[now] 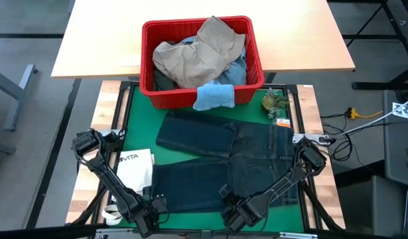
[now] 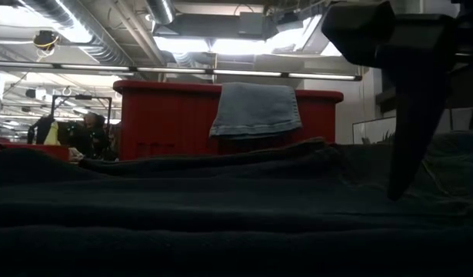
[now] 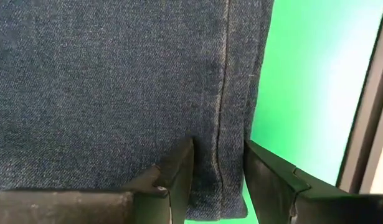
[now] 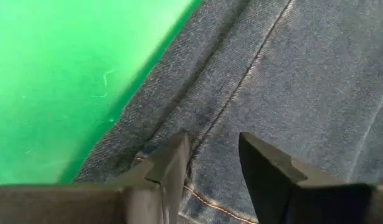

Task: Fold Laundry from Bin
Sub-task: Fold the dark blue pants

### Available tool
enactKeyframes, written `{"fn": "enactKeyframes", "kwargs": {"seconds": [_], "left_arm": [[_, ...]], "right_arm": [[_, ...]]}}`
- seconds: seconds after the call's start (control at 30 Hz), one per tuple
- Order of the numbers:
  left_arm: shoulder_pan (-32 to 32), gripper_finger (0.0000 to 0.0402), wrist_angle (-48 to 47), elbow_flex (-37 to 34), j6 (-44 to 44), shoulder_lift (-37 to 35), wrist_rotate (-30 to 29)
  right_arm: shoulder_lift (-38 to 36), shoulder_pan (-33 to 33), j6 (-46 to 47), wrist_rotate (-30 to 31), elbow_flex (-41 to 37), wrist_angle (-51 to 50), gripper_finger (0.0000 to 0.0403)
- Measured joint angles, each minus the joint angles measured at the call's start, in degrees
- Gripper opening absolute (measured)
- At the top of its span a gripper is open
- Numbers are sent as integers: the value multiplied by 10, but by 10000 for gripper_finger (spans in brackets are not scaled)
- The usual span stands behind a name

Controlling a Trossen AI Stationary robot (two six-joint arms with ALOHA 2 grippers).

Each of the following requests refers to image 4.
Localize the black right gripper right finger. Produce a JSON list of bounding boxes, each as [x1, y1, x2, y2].
[[239, 131, 383, 224]]

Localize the dark blue denim jeans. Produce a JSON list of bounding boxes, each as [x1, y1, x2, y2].
[[73, 0, 383, 224]]

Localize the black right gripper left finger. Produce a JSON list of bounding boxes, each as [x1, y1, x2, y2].
[[0, 130, 191, 224]]

